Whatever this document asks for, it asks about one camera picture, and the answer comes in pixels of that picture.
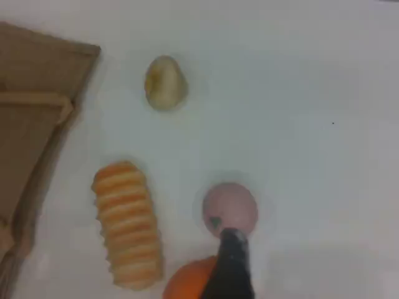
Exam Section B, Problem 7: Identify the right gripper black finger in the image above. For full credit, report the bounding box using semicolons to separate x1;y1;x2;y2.
201;227;256;299

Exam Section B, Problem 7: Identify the pink peach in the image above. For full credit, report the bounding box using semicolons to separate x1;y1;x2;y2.
201;182;259;239

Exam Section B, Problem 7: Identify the long ridged golden bread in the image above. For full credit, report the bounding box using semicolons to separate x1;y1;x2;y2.
90;160;165;292

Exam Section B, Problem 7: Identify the brown jute tote bag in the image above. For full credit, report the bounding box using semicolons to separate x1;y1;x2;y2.
0;21;102;299

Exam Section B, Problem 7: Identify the orange fruit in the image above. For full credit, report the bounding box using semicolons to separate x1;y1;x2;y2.
161;255;219;299

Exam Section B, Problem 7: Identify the pale yellow-green pear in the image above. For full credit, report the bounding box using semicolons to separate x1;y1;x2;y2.
143;55;190;112

